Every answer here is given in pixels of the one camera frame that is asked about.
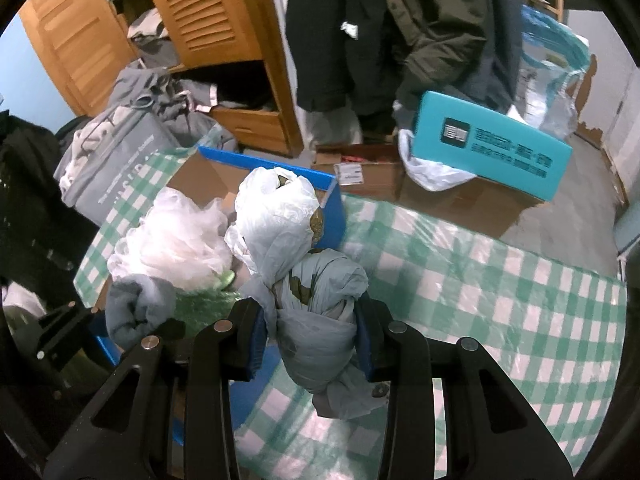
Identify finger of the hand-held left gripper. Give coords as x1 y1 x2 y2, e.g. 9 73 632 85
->
36 302 103 373

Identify louvered wooden wardrobe door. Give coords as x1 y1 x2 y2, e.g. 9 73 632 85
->
136 0 267 70

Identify green mesh scrubber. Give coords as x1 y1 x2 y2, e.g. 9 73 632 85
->
171 269 242 323

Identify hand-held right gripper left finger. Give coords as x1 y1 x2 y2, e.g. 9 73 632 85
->
42 297 268 480

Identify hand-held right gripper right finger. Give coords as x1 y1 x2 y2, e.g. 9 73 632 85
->
352 292 573 480

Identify crumpled white plastic bag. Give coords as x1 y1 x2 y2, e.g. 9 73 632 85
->
392 100 477 192

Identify hanging black jacket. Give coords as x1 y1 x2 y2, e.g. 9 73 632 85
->
284 0 402 114

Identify grey printed tote bag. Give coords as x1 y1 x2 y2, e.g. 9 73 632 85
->
54 107 177 227

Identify green checkered tablecloth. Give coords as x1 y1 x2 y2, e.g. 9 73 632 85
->
74 150 628 480

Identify clear plastic bag teal trim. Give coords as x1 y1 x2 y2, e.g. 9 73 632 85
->
510 4 594 139

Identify grey hooded garment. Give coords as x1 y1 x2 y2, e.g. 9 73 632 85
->
107 66 239 154

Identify blue-rimmed cardboard box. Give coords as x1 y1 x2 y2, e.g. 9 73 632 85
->
87 146 347 448

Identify plain brown cardboard box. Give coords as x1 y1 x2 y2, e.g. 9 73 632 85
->
399 170 547 239

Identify wooden wardrobe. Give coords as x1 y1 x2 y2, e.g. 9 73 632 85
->
17 0 307 159

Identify hanging dark olive jacket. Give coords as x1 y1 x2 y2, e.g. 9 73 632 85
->
375 0 524 117

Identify black garment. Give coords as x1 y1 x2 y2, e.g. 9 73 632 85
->
0 110 109 307

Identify beige cloth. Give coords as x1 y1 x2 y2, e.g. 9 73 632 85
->
59 127 107 197

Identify white crumpled cloth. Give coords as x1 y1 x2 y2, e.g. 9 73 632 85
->
0 281 47 319

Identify teal printed box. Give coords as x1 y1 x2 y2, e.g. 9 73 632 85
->
410 91 574 202

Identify cardboard box with red label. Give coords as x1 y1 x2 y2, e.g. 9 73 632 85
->
311 141 407 202

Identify white plastic bag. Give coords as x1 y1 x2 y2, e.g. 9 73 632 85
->
224 166 324 287
392 100 477 192

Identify pale pink bath loofah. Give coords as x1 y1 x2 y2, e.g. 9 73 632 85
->
106 186 234 294

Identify grey plastic bag bundle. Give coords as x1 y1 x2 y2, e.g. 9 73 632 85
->
240 247 389 422

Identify wooden wardrobe drawer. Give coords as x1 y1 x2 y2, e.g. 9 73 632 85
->
209 104 292 154

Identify blue-grey fleece sock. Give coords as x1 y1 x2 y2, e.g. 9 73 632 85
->
104 274 179 352

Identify grey clothes on wardrobe shelf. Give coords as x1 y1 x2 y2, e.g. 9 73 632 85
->
126 9 182 69

